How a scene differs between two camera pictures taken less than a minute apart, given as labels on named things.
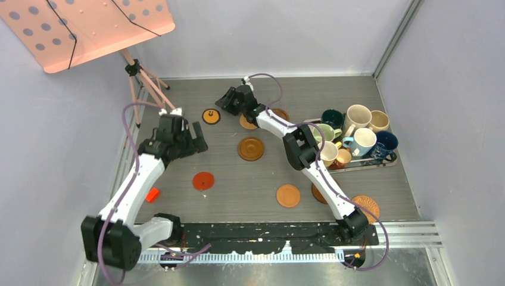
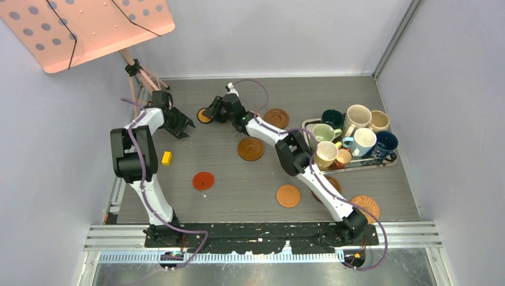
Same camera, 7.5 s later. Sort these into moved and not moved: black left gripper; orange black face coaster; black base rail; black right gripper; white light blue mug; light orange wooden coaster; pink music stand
Moved: black left gripper; black right gripper; orange black face coaster
Not moved: pink music stand; white light blue mug; black base rail; light orange wooden coaster
